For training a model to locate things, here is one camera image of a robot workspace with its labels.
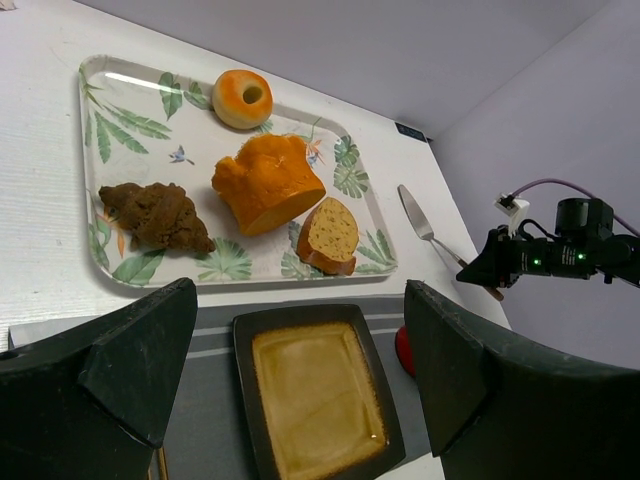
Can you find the dark brown croissant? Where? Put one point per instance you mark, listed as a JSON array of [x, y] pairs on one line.
[[158, 216]]

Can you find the ring shaped bread roll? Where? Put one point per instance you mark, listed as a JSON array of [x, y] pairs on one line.
[[242, 99]]

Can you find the red mug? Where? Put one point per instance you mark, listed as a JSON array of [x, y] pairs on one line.
[[403, 351]]

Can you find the large orange bread loaf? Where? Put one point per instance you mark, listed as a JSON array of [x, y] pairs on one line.
[[268, 183]]

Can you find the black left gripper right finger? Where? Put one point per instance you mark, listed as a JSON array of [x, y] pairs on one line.
[[498, 405]]

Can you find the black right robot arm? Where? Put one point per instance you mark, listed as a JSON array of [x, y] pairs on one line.
[[582, 246]]

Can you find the dark square plate tan centre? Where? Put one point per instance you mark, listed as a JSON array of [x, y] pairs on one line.
[[317, 401]]

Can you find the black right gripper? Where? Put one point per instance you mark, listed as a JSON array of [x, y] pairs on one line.
[[505, 258]]

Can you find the grey striped placemat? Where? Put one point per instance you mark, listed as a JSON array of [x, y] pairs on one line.
[[207, 437]]

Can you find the floral leaf pattern tray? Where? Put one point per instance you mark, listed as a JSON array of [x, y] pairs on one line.
[[144, 125]]

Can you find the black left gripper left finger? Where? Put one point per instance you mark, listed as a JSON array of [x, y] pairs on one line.
[[94, 402]]

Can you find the sliced bread loaf piece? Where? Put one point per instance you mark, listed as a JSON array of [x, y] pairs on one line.
[[328, 238]]

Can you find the small dark label plate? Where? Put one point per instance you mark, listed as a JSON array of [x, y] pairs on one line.
[[411, 132]]

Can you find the metal spatula with wooden handle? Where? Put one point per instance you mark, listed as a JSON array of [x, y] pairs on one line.
[[424, 230]]

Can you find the white cable connector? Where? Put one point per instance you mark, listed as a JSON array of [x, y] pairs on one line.
[[515, 208]]

